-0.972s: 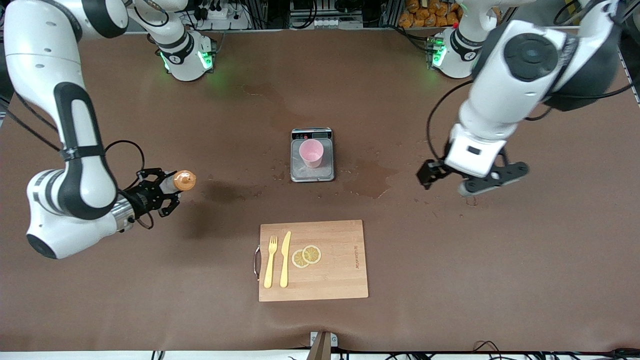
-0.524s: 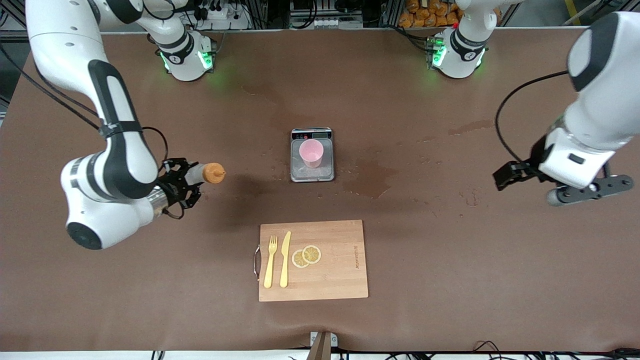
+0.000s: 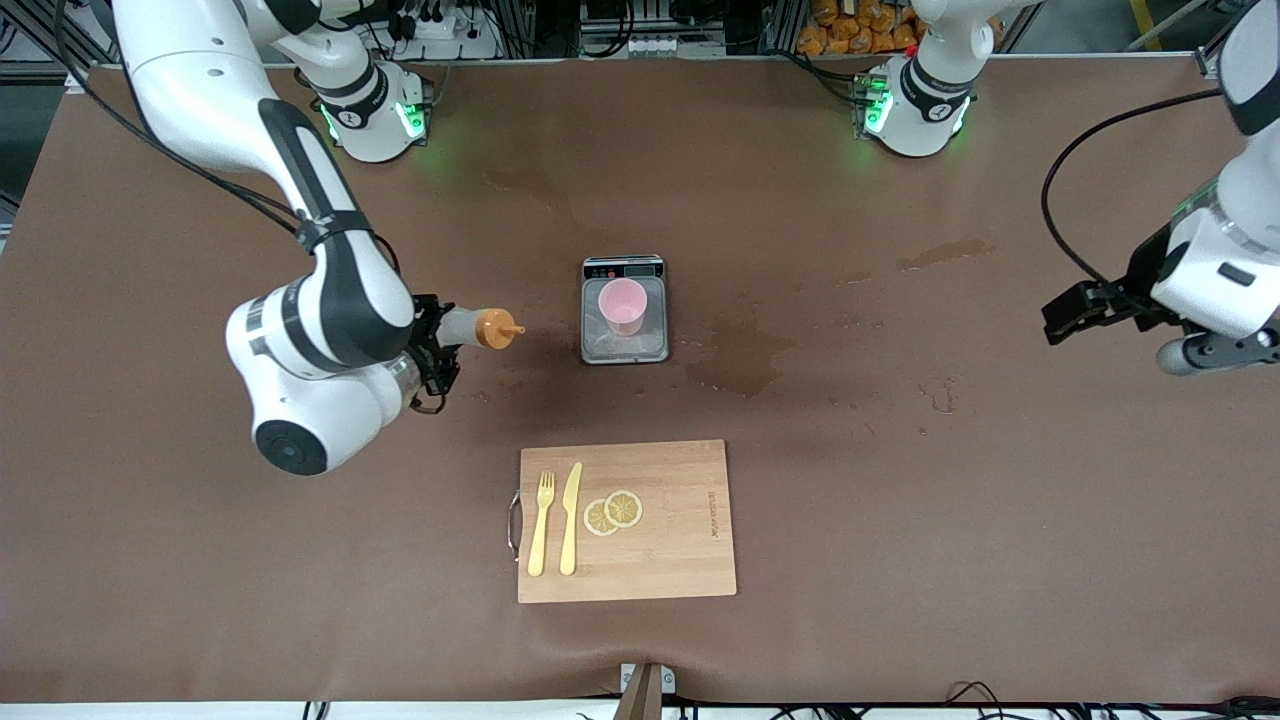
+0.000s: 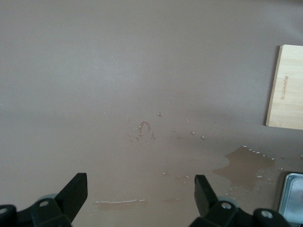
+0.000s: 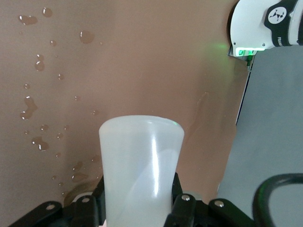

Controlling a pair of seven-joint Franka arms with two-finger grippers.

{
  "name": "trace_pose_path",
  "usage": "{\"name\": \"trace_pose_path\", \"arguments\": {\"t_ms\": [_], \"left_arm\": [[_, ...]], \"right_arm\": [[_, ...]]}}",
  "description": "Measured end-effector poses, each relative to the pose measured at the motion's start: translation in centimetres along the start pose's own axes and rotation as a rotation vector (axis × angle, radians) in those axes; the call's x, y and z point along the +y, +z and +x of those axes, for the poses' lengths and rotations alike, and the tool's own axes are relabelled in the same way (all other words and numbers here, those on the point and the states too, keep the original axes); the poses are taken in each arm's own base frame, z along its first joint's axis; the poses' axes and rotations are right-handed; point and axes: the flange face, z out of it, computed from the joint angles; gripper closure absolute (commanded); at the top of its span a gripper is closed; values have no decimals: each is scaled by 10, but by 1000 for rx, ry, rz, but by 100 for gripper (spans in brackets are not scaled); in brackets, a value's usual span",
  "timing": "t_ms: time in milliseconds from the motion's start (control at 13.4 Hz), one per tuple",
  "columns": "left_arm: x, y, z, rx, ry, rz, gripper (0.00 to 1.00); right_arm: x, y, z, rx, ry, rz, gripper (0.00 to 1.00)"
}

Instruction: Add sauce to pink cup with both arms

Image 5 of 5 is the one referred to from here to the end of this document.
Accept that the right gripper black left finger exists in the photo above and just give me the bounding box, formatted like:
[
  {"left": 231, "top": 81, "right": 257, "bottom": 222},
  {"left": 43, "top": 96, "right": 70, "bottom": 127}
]
[{"left": 9, "top": 175, "right": 106, "bottom": 227}]

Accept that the brown table mat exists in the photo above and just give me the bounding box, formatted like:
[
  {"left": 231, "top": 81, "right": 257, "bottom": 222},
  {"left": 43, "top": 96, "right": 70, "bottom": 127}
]
[{"left": 0, "top": 0, "right": 251, "bottom": 227}]

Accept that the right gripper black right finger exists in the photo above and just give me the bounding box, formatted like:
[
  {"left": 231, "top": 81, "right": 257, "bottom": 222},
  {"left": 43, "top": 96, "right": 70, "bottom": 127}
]
[{"left": 163, "top": 172, "right": 255, "bottom": 227}]

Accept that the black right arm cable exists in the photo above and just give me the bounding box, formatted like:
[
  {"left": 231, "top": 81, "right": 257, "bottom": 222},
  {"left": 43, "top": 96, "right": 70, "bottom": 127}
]
[{"left": 252, "top": 173, "right": 303, "bottom": 227}]

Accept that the translucent squeeze bottle orange cap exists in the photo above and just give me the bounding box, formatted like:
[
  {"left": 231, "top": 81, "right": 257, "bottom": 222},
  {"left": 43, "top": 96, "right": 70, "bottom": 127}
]
[{"left": 98, "top": 115, "right": 185, "bottom": 227}]

